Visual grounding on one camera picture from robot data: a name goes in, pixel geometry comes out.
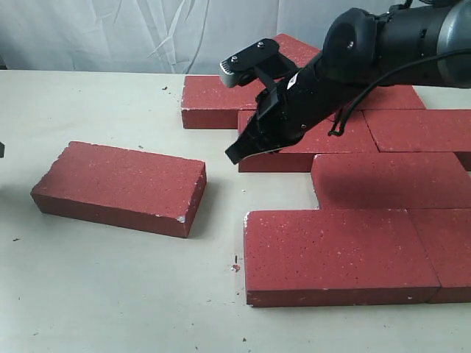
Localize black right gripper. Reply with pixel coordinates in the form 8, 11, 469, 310
225, 64, 353, 164

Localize red brick pushed sideways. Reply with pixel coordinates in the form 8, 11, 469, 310
30, 141, 207, 238

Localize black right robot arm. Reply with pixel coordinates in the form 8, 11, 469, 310
220, 1, 470, 164

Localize red brick back left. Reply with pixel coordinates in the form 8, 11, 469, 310
181, 75, 264, 129

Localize red brick stacked on top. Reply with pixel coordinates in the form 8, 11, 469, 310
273, 34, 319, 68

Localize red brick third row right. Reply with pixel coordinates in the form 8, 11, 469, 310
311, 152, 470, 209

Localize red brick second row right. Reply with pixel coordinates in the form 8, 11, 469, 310
364, 110, 470, 153

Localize red brick back right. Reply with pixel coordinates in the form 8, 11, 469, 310
355, 85, 425, 110

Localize red brick front large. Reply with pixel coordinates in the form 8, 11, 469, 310
244, 209, 440, 307

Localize red brick front right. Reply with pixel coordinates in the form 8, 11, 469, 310
408, 209, 470, 304

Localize white wrinkled backdrop curtain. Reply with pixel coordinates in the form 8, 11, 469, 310
1, 0, 390, 74

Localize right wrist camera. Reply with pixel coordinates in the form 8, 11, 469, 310
219, 38, 298, 89

